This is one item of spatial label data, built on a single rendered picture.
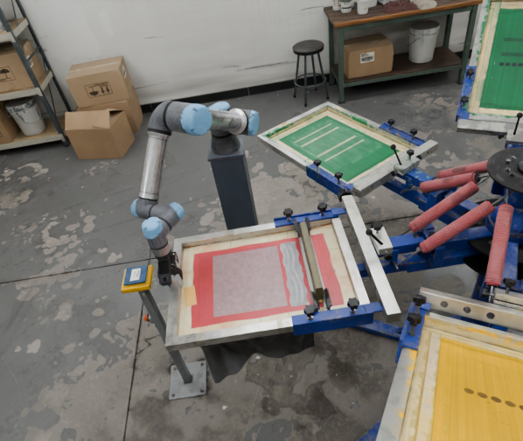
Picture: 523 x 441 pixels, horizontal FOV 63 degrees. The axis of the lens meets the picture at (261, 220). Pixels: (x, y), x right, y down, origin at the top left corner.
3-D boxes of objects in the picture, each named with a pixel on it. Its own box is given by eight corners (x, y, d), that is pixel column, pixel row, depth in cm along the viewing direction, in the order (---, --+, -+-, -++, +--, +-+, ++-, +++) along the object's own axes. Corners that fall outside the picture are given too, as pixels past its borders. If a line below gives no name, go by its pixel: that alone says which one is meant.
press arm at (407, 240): (374, 258, 177) (375, 249, 174) (370, 248, 182) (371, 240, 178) (415, 251, 177) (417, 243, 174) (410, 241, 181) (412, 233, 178)
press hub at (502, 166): (446, 393, 230) (509, 202, 140) (419, 332, 259) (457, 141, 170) (518, 382, 229) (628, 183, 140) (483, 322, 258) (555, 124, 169)
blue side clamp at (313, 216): (276, 235, 202) (275, 224, 198) (275, 228, 206) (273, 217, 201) (338, 225, 202) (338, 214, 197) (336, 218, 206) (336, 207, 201)
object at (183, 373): (169, 400, 248) (108, 299, 184) (171, 366, 264) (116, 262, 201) (205, 395, 247) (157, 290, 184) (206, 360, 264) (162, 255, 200)
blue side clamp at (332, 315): (294, 336, 161) (292, 325, 156) (292, 325, 164) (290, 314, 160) (373, 323, 160) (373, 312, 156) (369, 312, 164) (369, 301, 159)
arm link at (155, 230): (165, 217, 161) (151, 232, 156) (173, 238, 168) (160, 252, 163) (149, 213, 164) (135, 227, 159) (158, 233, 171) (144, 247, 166)
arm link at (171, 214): (162, 197, 174) (144, 213, 167) (184, 203, 169) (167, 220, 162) (167, 212, 179) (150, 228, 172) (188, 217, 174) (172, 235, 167)
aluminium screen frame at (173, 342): (167, 352, 162) (164, 346, 159) (176, 244, 205) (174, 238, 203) (373, 318, 160) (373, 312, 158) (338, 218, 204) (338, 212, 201)
